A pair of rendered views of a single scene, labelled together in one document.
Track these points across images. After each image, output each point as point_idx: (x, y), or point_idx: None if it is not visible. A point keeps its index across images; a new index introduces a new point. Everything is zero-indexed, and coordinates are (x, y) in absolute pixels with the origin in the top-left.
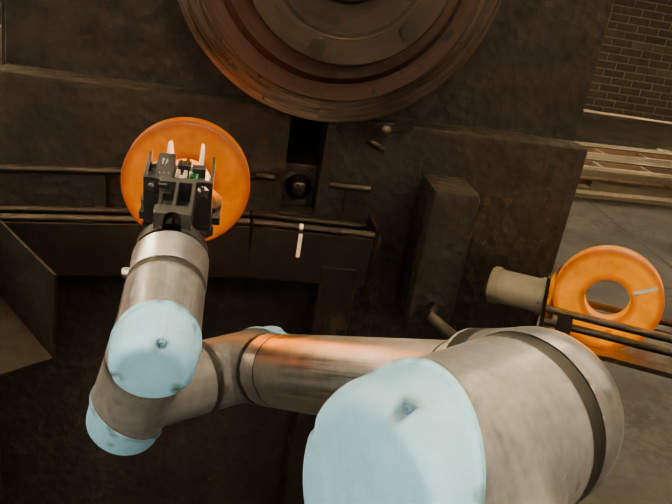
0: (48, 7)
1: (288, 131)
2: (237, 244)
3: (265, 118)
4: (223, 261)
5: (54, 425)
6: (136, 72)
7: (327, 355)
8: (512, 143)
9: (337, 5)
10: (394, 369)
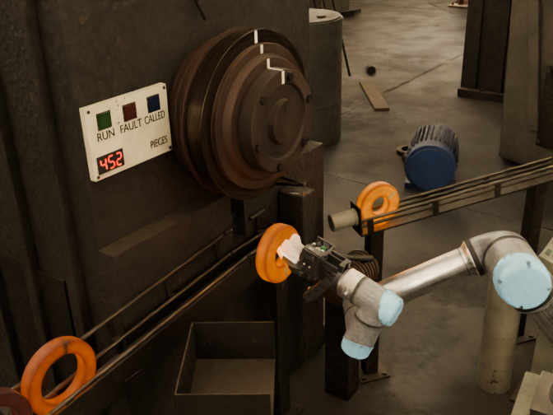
0: (113, 207)
1: (230, 204)
2: (246, 270)
3: (221, 204)
4: (243, 282)
5: None
6: (155, 216)
7: (419, 277)
8: (301, 156)
9: (280, 145)
10: (511, 258)
